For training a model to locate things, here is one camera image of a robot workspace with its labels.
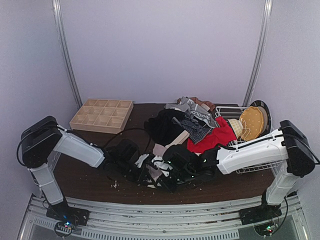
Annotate pink and white underwear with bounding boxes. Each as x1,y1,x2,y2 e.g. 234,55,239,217
146,143,169,189

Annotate red underwear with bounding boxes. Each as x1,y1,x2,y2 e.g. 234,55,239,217
186,116,237,154

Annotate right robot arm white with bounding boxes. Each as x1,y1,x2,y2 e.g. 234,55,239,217
156,120,320,208

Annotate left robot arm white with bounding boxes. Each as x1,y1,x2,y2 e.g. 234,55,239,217
16,115,140,205

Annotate striped dark underwear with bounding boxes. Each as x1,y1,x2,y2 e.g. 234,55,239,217
172,116,213,145

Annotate black underwear white waistband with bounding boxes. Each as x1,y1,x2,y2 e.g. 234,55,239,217
143,109,185,147

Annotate grey lettered underwear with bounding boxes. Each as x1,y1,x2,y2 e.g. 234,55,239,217
164,99,216,128

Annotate tan beige underwear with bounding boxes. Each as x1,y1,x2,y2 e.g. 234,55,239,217
177,97,216,112

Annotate wooden compartment tray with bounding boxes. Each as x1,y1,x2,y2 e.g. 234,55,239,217
69,99,134,134

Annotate cream checkered bowl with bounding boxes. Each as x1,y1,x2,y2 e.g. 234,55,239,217
227,118,251,139

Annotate yellow dotted plate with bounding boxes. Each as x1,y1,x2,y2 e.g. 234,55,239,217
239,106,264,142

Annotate dark round plate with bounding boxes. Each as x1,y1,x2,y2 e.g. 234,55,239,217
249,100,272,137

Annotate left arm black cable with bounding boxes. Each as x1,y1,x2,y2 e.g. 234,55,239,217
16,124,152,171

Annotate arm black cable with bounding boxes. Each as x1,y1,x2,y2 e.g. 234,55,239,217
16,124,152,171
274,127,320,236

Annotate white wire dish rack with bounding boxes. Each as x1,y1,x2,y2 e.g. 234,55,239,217
214,105,278,174

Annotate right metal frame post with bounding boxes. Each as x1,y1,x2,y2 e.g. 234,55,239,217
242,0,273,107

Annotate metal frame post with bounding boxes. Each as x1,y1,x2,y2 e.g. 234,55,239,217
242,0,273,107
51,0,83,109

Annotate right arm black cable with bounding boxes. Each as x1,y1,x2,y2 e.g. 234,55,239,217
274,127,320,236

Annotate left metal frame post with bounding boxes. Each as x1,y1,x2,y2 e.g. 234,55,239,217
51,0,83,109

